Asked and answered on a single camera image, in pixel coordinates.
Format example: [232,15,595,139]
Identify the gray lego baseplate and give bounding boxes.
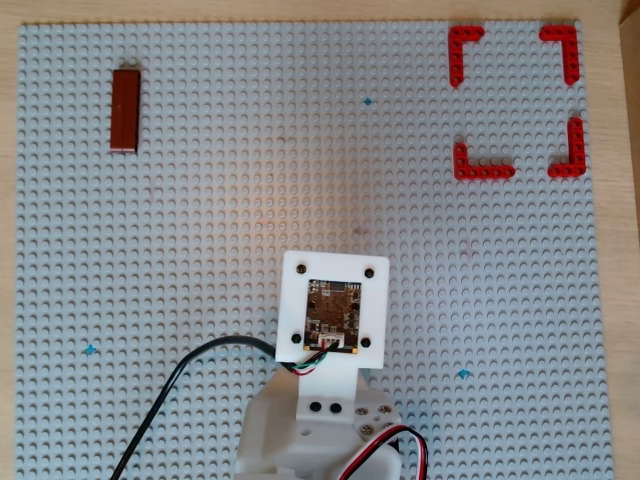
[14,19,615,480]

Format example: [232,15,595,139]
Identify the black camera cable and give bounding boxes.
[108,335,346,480]

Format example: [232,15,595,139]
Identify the white camera mount with board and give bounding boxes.
[274,249,391,427]

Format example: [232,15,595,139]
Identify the red white black servo wire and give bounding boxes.
[347,424,430,480]

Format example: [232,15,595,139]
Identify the cardboard box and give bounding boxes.
[618,0,640,31]

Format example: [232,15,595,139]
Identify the red L-shaped lego beam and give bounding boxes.
[447,24,486,90]
[538,23,582,86]
[452,141,517,182]
[546,115,587,180]

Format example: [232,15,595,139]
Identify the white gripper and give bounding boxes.
[234,370,404,480]

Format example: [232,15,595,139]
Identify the brown lego beam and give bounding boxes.
[109,68,142,155]

